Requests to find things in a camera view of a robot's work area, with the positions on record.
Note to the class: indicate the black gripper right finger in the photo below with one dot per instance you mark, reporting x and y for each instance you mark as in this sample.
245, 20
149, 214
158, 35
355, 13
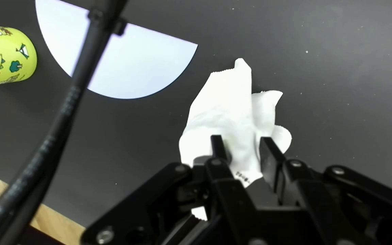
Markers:
322, 199

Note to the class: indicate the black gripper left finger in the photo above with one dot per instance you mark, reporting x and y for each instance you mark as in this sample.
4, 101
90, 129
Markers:
223, 199

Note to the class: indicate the white cloth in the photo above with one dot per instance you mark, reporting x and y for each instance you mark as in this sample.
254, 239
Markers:
224, 109

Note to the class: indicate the white round plate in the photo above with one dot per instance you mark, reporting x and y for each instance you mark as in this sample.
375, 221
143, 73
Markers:
136, 59

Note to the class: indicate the yellow-green printed mug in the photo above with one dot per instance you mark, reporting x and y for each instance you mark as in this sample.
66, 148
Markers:
5, 56

